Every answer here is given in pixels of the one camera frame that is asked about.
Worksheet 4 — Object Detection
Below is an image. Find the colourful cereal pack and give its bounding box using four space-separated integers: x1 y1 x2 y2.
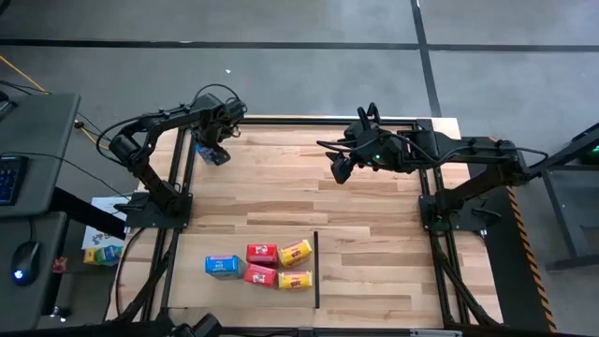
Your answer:
82 243 124 268

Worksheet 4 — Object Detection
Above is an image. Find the blue Rice Krispies cereal box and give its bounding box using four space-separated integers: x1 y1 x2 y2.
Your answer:
204 254 247 282
195 141 226 167

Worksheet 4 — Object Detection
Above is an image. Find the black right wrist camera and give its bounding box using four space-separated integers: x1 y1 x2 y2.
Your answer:
325 150 358 185

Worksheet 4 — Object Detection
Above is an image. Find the black mat with hazard stripe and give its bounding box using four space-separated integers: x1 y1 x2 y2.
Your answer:
460 135 560 334

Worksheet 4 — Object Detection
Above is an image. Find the black metal stand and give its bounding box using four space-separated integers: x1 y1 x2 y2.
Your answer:
527 122 599 273

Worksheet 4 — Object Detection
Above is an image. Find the black table-level camera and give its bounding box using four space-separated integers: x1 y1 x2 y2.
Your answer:
169 312 225 337

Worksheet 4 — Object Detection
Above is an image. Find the red Froot Loops cereal box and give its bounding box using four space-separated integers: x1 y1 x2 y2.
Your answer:
245 242 280 268
242 263 279 288

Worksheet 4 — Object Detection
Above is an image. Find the yellow power cable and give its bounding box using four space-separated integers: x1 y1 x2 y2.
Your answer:
0 54 102 152

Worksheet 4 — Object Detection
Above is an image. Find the black computer mouse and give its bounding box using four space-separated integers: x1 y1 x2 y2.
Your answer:
9 240 42 287

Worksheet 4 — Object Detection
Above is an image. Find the grey office desk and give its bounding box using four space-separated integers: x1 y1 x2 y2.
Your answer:
0 92 82 219

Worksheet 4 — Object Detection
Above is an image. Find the black computer keyboard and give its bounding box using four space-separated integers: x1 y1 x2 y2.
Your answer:
0 154 30 208

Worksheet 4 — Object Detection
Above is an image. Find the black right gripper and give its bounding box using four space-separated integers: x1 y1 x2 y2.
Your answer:
343 101 409 173

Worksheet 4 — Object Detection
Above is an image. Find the grey side desk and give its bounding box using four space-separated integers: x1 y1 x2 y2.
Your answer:
0 211 70 333

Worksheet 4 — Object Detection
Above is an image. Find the black keyboard cable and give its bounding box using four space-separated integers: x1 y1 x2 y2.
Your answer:
0 150 133 201

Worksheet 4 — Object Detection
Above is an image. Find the yellow Corn Pops cereal box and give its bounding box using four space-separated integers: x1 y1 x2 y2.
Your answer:
277 238 314 270
277 270 314 291

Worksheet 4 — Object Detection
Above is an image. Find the black metal table frame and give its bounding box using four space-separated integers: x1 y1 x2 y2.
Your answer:
104 115 505 337

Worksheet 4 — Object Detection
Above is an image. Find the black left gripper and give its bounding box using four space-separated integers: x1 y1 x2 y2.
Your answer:
193 92 247 167

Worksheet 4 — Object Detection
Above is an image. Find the white printed paper sheet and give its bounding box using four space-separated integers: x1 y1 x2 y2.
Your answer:
80 196 131 252

